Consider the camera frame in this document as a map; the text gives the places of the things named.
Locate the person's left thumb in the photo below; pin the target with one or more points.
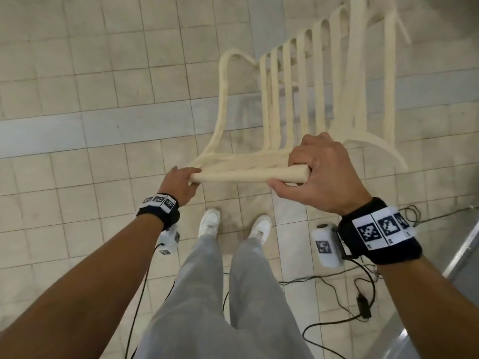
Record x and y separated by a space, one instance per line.
189 171

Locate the cream plastic slatted chair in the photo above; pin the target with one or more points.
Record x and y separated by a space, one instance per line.
278 108

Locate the grey trousers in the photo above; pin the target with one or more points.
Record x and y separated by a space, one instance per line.
209 306

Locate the metal floor rail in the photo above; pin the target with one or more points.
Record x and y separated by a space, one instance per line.
454 257

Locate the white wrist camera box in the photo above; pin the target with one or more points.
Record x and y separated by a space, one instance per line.
169 239
326 245

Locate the person's right hand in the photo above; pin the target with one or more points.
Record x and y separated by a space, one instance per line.
329 175

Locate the person's left forearm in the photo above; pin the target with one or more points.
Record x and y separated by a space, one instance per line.
78 291

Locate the person's right forearm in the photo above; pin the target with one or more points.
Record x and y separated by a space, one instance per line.
438 310

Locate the person's left hand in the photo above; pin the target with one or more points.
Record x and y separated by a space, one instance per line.
175 185

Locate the person's right thumb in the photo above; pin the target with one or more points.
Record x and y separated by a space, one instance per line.
281 186

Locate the white sneaker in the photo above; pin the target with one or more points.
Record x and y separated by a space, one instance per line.
261 228
208 224

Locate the black wristband with marker tags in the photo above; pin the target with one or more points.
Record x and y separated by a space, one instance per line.
159 211
381 235

